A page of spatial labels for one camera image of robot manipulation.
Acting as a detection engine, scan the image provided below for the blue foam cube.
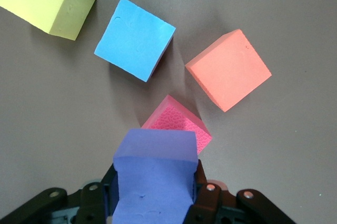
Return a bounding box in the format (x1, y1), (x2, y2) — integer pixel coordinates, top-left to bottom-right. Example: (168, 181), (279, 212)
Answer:
(94, 0), (176, 83)

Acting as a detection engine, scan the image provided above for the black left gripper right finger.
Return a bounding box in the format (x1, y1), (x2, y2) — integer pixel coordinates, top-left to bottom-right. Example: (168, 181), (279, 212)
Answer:
(185, 159), (297, 224)

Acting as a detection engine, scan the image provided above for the brown table cover sheet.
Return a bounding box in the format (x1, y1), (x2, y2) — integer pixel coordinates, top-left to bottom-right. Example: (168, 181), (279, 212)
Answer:
(0, 0), (337, 224)

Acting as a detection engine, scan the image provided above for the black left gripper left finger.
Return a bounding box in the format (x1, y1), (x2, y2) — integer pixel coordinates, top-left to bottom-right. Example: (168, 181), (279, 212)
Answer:
(0, 164), (118, 224)

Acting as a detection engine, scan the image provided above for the orange foam cube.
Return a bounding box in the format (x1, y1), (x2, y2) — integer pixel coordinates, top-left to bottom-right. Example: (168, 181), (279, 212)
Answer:
(185, 29), (272, 113)

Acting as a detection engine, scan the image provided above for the purple foam cube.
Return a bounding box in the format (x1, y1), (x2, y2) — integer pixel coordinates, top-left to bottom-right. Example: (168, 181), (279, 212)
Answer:
(112, 128), (199, 224)

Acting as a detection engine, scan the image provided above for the red foam cube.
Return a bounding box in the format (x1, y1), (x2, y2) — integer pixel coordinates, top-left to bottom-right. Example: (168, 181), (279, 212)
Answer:
(141, 94), (213, 155)

